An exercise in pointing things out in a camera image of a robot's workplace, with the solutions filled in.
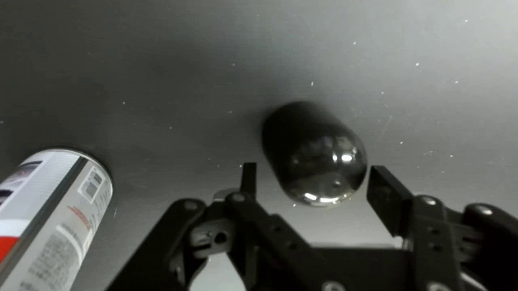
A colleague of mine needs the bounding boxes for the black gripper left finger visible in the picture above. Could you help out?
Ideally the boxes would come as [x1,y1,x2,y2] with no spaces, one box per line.
[105,159,327,291]

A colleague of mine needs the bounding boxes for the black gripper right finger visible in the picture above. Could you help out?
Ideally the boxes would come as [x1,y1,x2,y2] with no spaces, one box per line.
[365,163,518,291]

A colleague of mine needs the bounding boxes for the black plastic can lid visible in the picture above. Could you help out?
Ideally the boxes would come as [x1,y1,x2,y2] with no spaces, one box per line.
[260,98,370,208]

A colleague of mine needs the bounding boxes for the red white spray can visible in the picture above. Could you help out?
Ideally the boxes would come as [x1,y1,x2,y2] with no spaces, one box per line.
[0,146,114,291]

